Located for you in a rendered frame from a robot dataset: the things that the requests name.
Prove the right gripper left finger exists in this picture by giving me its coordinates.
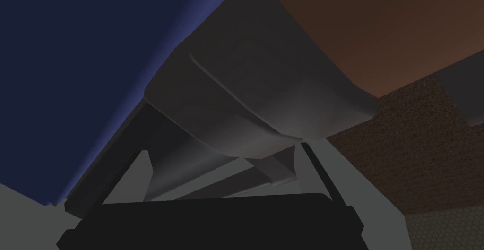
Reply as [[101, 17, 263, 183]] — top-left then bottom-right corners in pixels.
[[96, 148, 154, 207]]

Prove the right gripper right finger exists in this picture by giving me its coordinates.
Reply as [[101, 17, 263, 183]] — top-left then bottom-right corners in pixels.
[[294, 142, 347, 207]]

